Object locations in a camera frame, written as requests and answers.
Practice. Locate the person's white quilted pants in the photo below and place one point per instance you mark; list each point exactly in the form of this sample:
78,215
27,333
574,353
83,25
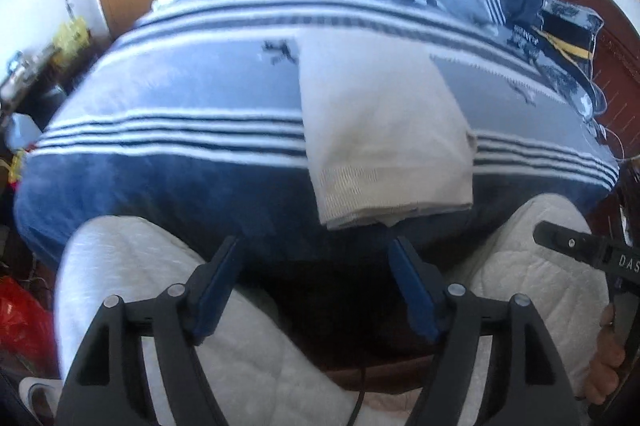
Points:
225,356

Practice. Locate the dark pillow with yellow stripe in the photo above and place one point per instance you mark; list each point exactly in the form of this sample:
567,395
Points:
565,36

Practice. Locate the yellow plastic bag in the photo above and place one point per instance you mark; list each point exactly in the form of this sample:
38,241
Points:
72,39

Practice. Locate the pale blue plastic container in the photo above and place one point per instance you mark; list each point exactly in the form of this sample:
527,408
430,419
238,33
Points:
22,131

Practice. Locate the person's right hand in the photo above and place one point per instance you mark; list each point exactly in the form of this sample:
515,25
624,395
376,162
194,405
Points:
605,371

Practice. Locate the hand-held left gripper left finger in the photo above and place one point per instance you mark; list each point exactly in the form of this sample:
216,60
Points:
220,291

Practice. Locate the beige knit sweater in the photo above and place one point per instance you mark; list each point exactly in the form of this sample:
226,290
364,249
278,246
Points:
380,131

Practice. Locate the red plastic bag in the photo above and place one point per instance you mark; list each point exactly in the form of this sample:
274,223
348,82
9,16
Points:
22,326

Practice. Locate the white shoe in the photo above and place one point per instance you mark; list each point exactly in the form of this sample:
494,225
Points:
37,393

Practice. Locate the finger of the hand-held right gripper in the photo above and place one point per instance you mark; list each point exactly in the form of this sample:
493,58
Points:
570,243

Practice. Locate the cluttered side table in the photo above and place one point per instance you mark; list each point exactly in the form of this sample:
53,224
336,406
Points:
30,81

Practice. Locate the dark wooden headboard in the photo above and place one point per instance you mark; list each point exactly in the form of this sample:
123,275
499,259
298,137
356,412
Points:
620,71

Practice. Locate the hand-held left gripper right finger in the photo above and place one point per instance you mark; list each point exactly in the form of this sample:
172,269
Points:
412,291

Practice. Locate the blue white striped blanket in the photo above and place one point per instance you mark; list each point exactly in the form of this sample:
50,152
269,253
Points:
175,106

